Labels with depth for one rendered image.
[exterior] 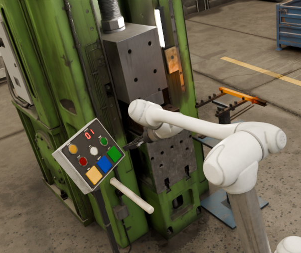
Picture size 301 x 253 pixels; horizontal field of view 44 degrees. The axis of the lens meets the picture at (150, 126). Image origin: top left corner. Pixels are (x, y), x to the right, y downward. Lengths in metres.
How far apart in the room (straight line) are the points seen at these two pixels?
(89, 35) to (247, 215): 1.37
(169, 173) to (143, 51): 0.87
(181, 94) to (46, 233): 1.65
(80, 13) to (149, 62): 0.50
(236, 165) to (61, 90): 1.65
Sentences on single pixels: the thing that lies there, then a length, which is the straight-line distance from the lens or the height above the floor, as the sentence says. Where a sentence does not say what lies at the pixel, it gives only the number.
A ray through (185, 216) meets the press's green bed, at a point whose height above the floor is 0.12.
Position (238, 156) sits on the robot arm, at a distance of 1.24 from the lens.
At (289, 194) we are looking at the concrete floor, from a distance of 3.26.
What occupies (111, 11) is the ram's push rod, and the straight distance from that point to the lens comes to 2.36.
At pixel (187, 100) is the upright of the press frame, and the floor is 0.91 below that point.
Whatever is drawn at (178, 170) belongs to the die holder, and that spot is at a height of 0.55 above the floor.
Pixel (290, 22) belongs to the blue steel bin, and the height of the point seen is 0.46.
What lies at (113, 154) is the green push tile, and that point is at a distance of 2.12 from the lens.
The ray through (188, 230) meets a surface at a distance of 2.99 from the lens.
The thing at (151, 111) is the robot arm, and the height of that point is 1.39.
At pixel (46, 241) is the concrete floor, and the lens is 3.30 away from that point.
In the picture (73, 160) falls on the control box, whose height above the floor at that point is 1.12.
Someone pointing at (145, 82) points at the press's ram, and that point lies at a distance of 2.31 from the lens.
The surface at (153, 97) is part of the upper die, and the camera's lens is 2.38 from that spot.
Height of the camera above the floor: 2.11
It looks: 28 degrees down
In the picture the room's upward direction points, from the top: 12 degrees counter-clockwise
